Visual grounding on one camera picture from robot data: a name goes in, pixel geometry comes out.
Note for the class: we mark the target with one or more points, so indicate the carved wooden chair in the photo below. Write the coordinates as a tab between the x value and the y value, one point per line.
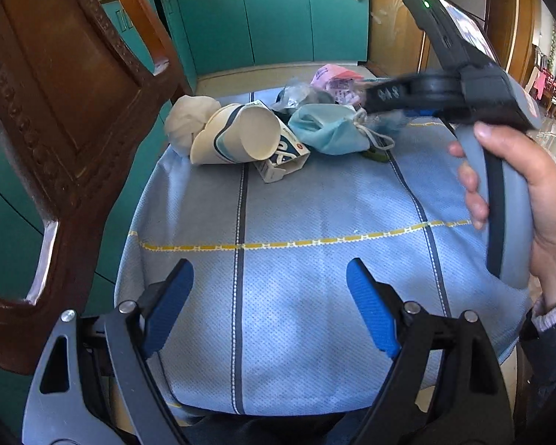
51	79

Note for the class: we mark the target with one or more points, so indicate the green crumpled wrapper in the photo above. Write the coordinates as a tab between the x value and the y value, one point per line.
375	155

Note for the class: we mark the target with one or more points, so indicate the person's right hand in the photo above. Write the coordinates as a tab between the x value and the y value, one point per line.
551	213

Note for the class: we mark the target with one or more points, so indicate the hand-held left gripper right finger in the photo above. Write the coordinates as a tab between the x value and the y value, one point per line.
370	310

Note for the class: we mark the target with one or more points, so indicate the blue face mask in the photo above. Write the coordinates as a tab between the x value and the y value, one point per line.
329	132

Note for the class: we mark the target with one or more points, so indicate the wooden partition frame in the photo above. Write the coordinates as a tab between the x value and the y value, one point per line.
394	32

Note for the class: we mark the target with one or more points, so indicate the clear plastic wrapper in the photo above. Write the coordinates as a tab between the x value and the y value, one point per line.
296	92

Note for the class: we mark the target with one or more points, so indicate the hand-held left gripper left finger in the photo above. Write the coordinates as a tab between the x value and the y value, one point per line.
171	306

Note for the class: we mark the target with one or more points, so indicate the teal kitchen cabinet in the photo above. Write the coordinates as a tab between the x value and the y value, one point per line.
278	18

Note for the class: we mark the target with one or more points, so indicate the white tissue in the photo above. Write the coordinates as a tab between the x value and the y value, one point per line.
185	120

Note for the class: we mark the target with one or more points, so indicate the light blue striped cloth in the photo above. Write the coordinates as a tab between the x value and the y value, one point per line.
306	194

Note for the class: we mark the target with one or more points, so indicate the pink paper packet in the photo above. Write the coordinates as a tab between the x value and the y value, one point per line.
333	76

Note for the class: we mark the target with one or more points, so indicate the white and blue carton box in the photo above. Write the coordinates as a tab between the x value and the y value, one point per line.
282	160

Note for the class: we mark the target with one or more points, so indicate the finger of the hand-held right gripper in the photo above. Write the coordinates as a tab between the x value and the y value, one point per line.
368	97

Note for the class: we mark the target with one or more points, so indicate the wooden door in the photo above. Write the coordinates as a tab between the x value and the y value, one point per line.
502	18

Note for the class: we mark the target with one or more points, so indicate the white paper cup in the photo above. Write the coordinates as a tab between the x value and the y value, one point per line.
255	134

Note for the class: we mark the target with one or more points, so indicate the pink draped cloth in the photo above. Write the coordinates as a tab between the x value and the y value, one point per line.
541	81

